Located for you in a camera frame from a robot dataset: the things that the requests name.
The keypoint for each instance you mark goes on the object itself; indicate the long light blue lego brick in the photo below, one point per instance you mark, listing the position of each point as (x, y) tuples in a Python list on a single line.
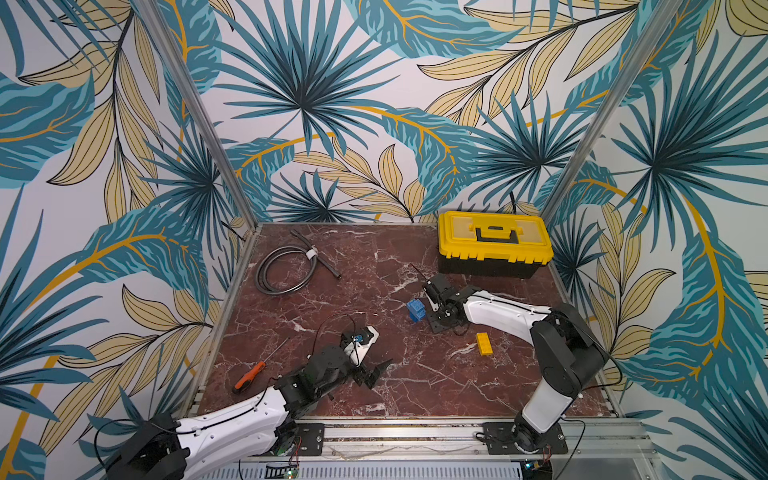
[(416, 310)]

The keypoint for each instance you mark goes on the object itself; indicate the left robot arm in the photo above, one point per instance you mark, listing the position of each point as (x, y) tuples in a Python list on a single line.
[(188, 448)]

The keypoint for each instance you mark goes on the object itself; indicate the orange handled screwdriver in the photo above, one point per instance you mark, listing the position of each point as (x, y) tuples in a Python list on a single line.
[(247, 379)]

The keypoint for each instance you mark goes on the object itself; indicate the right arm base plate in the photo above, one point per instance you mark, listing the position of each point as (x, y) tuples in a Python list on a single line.
[(506, 438)]

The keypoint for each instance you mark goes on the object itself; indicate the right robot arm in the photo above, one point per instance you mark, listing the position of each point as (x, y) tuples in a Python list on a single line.
[(567, 352)]

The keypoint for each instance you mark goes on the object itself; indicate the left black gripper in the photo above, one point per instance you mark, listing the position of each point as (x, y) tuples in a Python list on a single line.
[(363, 378)]

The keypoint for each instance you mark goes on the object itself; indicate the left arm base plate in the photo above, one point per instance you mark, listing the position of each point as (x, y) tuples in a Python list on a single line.
[(302, 439)]

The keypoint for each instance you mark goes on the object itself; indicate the aluminium frame post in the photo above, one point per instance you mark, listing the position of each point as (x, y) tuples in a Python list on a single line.
[(160, 33), (609, 87)]

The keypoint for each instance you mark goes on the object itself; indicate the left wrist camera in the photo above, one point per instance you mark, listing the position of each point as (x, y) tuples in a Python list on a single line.
[(360, 339)]

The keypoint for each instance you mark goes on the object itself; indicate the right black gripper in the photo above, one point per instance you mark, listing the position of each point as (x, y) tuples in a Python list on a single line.
[(437, 307)]

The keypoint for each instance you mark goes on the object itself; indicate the left aluminium frame post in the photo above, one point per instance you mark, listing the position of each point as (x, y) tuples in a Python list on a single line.
[(160, 33)]

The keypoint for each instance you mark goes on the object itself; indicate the yellow black toolbox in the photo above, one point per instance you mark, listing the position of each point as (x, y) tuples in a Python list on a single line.
[(492, 244)]

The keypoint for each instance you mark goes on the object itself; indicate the aluminium front rail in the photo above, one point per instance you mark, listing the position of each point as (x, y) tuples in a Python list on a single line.
[(352, 439)]

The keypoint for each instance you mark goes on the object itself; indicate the yellow lego brick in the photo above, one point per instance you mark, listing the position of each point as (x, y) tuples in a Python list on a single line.
[(484, 344)]

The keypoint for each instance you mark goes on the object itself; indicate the right aluminium frame post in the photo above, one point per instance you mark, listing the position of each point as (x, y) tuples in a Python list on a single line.
[(609, 87)]

